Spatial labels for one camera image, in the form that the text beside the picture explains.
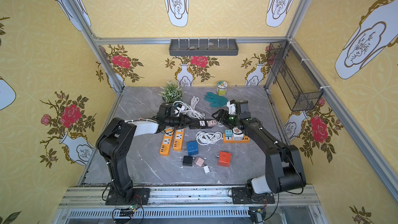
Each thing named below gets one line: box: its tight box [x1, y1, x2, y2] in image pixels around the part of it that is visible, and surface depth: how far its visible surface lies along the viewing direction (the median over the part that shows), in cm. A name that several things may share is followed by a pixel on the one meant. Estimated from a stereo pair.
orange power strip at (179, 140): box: [173, 128, 186, 152], surface depth 92 cm
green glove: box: [203, 91, 229, 108], surface depth 116 cm
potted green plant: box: [157, 80, 188, 111], surface depth 99 cm
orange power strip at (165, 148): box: [159, 128, 175, 157], surface depth 90 cm
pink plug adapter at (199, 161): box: [193, 156, 206, 167], surface depth 85 cm
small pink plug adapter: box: [206, 119, 218, 128], surface depth 92 cm
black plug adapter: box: [182, 155, 194, 167], surface depth 85 cm
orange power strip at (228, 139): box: [222, 133, 251, 144], surface depth 92 cm
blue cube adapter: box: [186, 141, 199, 157], surface depth 88 cm
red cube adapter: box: [218, 151, 232, 168], surface depth 82 cm
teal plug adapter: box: [224, 129, 234, 137], surface depth 91 cm
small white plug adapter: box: [203, 164, 210, 174], surface depth 83 cm
